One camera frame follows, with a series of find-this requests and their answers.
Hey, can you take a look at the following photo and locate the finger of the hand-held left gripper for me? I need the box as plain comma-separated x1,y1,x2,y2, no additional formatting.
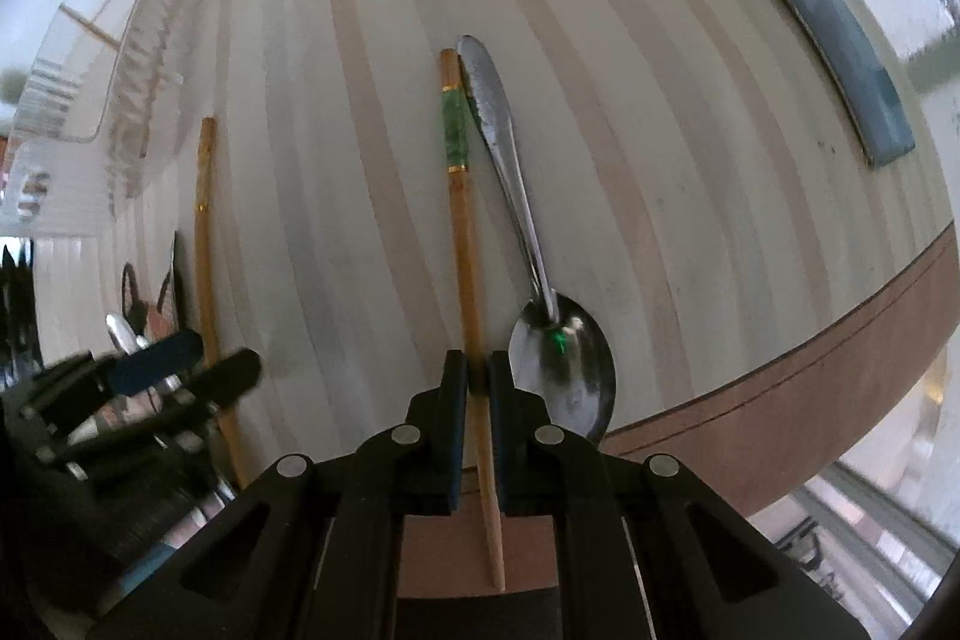
37,349,263,472
21,330,205,422

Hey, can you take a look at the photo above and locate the large metal spoon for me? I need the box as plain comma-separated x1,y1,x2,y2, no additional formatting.
457,35,617,444

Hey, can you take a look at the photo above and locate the plain wooden chopstick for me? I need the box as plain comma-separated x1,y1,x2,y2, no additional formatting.
194,117,248,489

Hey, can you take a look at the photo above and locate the clear plastic container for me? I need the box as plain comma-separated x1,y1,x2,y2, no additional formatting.
11,0,190,148

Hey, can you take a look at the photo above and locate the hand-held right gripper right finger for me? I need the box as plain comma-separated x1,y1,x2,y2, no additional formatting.
487,351,875,640

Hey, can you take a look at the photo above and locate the wooden chopstick with green band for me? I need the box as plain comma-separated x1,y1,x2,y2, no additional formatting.
439,48,507,594

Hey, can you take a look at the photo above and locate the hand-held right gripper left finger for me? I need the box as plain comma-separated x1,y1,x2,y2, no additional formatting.
86,349,470,640

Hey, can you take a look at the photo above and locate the small metal spoon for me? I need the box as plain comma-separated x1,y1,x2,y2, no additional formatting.
105,312,185,395

